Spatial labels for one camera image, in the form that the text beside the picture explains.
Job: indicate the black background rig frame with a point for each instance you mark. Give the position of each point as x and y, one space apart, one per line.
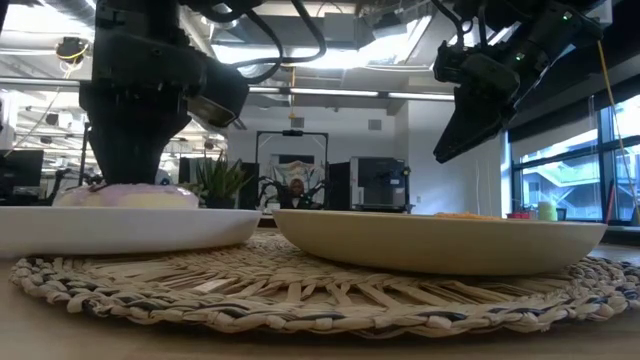
292 132
83 155

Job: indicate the pink donut with chocolate drizzle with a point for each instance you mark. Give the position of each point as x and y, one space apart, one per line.
150 197

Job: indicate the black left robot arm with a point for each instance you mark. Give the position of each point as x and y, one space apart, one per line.
140 12

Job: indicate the grey wall vent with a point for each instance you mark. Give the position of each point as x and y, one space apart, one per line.
374 124
297 122

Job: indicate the round woven straw placemat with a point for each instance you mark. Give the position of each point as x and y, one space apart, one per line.
320 300

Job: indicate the black computer monitor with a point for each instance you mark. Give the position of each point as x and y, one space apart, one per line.
20 167

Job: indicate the small dark cup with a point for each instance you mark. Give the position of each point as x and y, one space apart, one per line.
561 214

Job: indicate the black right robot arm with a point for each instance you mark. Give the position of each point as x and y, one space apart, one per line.
565 25

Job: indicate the red flat container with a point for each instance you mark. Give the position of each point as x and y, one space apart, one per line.
519 215

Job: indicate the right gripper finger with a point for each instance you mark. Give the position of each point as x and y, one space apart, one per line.
475 120

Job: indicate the spiky green potted plant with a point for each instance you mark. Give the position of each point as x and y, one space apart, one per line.
220 182

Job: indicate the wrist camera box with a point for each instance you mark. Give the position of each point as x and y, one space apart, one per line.
222 90
480 70

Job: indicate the long ceiling light bar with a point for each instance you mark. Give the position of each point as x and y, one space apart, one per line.
330 92

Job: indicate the black window frame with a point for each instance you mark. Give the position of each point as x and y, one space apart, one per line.
605 165

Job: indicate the black equipment cabinet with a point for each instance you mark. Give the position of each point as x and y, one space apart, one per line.
380 175

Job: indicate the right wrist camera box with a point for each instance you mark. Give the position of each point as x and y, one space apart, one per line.
480 70

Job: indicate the beige round plate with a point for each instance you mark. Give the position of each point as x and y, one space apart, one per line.
440 245

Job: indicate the white round plate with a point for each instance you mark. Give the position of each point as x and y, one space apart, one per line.
125 232

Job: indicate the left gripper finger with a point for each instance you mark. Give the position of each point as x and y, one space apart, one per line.
132 140

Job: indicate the white cloth cover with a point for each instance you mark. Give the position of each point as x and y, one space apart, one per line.
280 172

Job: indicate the black ceiling device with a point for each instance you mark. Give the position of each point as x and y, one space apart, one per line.
70 49

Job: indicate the person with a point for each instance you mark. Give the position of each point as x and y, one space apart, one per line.
296 190

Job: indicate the yellow-green cylinder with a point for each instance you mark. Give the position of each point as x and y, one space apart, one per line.
547 211

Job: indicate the silver rectangular air duct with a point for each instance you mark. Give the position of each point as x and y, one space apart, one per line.
422 42

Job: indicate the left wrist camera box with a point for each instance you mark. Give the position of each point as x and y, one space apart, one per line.
222 90

